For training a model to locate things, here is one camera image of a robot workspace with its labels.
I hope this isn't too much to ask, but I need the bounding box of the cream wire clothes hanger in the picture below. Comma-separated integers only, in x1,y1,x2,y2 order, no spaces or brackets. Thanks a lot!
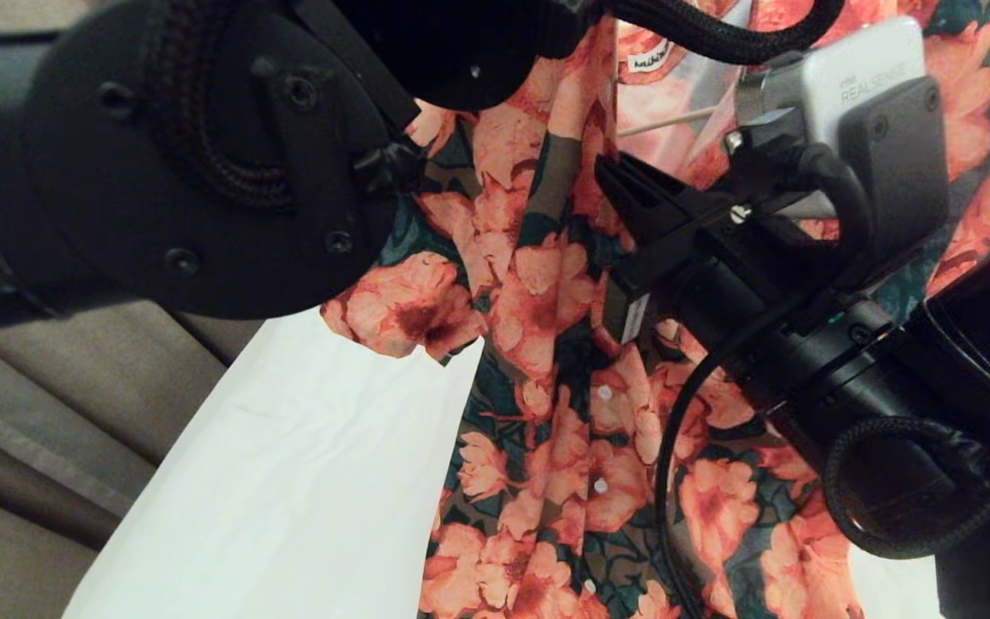
615,107,719,138

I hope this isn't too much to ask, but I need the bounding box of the orange floral short-sleeve shirt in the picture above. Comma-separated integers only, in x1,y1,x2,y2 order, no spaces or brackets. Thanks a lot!
321,0,990,619

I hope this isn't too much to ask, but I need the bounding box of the white sheeted bed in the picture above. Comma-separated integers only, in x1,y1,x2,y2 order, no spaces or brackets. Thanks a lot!
64,305,990,619

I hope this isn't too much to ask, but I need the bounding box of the beige curtain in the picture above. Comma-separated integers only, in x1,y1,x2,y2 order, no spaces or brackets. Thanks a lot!
0,0,268,619

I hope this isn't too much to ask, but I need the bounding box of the black looped cable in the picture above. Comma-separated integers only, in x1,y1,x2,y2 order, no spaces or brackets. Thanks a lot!
822,417,990,561
602,0,846,67

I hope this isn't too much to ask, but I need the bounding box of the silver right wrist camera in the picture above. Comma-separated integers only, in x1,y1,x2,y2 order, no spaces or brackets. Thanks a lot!
736,15,930,220

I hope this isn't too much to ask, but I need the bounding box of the black braided cable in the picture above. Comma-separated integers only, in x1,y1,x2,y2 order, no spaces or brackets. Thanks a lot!
144,0,300,214

